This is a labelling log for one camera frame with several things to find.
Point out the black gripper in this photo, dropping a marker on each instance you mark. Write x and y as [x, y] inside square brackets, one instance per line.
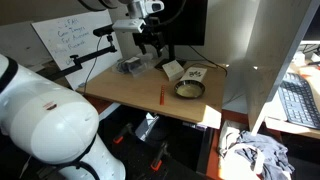
[150, 35]

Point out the red stick object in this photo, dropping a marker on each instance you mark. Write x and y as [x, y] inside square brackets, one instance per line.
[162, 95]

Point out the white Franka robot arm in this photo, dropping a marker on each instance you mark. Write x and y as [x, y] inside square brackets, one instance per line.
[50, 126]

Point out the dark bowl with pale inside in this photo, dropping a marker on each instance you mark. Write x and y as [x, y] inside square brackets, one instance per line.
[189, 89]

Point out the black monitor stand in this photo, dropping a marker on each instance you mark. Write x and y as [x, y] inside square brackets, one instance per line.
[170, 60]

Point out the clear plastic package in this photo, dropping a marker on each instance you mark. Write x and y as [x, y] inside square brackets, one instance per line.
[133, 65]

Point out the plain white cardboard box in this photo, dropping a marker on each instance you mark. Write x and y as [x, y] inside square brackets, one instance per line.
[172, 70]

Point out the white box with dark print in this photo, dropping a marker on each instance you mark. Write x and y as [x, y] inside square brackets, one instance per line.
[194, 74]

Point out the black clamp with orange grip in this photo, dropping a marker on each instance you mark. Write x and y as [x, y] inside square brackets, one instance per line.
[122, 133]
[159, 156]

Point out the whiteboard with handwriting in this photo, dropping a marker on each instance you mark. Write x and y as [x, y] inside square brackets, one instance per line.
[63, 40]

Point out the black table leg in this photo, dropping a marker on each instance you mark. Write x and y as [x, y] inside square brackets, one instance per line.
[204, 150]

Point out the white partition board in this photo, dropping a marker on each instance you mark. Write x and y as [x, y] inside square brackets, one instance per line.
[276, 56]

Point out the crumpled grey cloth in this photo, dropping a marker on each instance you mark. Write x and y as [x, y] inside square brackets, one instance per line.
[256, 153]

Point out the black computer keyboard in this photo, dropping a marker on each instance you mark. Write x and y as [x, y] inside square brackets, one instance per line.
[298, 100]

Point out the black exterior camera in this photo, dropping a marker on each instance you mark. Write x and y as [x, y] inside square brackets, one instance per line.
[102, 30]

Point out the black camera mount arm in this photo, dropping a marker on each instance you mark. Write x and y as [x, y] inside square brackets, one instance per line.
[76, 61]

